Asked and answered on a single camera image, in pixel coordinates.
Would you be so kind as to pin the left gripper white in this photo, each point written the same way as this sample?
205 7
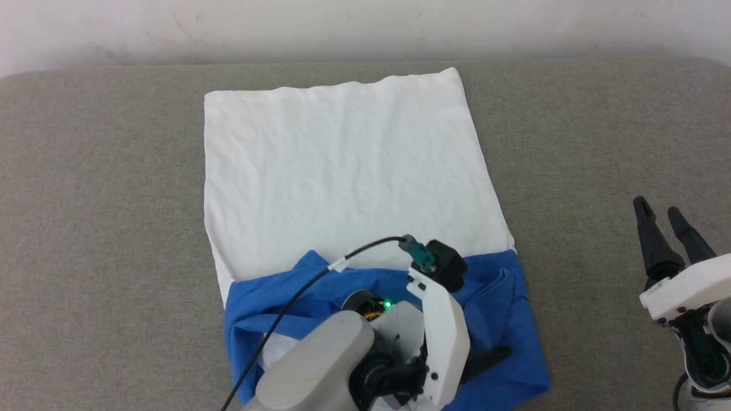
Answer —
442 337

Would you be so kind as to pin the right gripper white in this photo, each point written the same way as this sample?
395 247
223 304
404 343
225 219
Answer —
691 288

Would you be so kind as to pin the blue and white shirt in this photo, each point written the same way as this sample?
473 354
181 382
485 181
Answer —
342 171

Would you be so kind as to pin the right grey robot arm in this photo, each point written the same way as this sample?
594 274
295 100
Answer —
711 401

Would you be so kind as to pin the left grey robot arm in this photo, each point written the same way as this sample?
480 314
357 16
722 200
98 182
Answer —
314 365

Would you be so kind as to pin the grey fabric sofa cushion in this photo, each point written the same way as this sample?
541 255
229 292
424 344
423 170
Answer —
85 228

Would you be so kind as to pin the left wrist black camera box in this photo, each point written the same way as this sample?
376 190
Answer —
448 265

